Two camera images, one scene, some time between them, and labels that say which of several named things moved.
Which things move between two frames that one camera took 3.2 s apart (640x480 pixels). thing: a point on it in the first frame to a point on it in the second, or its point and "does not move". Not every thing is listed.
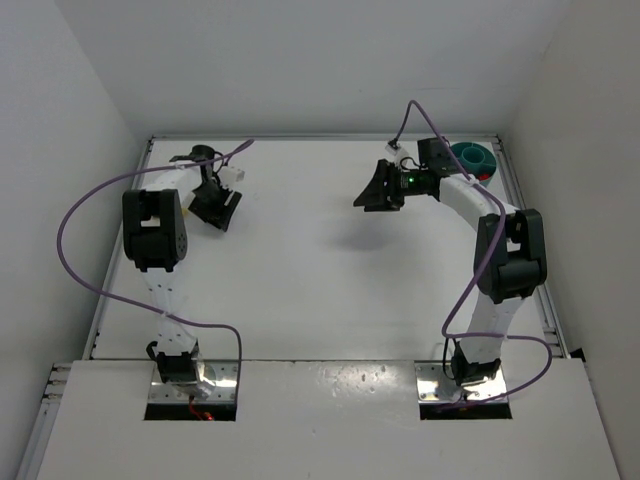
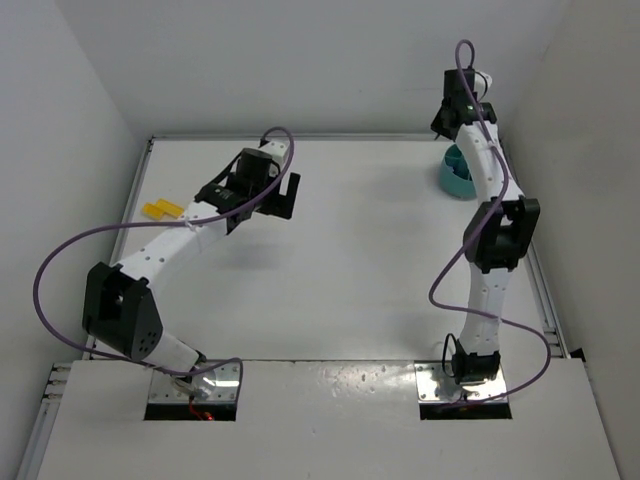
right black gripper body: [391, 183] to [441, 123]
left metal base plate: [222, 373] does not move
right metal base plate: [434, 386] does not move
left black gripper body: [213, 203] to [279, 201]
